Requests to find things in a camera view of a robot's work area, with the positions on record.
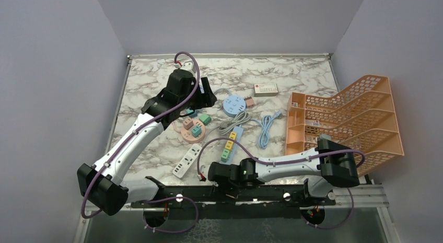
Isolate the blue usb cable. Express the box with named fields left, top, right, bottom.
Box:
left=250, top=110, right=282, bottom=149

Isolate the orange plastic file rack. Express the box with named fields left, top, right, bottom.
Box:
left=284, top=75, right=404, bottom=176

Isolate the blue long power strip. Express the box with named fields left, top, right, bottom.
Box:
left=220, top=126, right=244, bottom=164

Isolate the pink charger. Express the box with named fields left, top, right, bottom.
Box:
left=244, top=97, right=255, bottom=108

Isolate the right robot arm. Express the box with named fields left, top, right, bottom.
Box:
left=203, top=138, right=364, bottom=205

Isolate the blue round power strip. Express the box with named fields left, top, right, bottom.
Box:
left=223, top=95, right=246, bottom=117

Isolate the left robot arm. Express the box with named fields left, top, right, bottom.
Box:
left=77, top=69, right=217, bottom=218

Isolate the white power strip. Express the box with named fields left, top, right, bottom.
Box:
left=172, top=144, right=202, bottom=179

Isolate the white red small box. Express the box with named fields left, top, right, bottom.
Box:
left=254, top=84, right=279, bottom=97

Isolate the pink charger plug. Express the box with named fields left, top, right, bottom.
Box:
left=182, top=118, right=194, bottom=130

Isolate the yellow charger plug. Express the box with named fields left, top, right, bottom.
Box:
left=229, top=131, right=238, bottom=140

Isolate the teal charger plug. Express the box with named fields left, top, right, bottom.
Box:
left=186, top=109, right=198, bottom=118
left=191, top=125, right=202, bottom=137

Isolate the pink round power strip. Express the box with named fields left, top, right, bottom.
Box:
left=180, top=118, right=206, bottom=144

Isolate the grey bundled power cord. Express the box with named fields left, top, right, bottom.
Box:
left=201, top=112, right=253, bottom=145

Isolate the green charger plug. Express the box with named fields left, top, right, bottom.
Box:
left=199, top=113, right=212, bottom=125

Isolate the yellow charger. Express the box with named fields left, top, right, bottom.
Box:
left=225, top=141, right=235, bottom=151

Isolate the green charger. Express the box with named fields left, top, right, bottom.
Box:
left=220, top=149, right=230, bottom=162

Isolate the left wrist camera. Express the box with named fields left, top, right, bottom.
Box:
left=174, top=61, right=196, bottom=73

